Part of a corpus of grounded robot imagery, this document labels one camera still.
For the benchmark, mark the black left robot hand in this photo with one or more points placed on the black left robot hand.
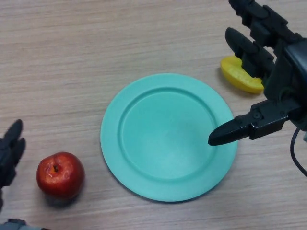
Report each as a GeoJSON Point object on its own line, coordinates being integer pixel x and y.
{"type": "Point", "coordinates": [10, 153]}

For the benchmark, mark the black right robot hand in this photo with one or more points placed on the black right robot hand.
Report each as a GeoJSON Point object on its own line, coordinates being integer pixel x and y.
{"type": "Point", "coordinates": [285, 79]}

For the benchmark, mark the red apple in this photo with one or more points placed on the red apple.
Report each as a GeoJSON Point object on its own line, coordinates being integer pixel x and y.
{"type": "Point", "coordinates": [61, 177]}

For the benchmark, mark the green round plate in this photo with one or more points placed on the green round plate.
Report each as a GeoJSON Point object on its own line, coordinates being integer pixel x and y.
{"type": "Point", "coordinates": [165, 143]}

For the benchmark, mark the yellow starfruit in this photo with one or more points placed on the yellow starfruit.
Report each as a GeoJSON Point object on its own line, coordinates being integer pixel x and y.
{"type": "Point", "coordinates": [235, 76]}

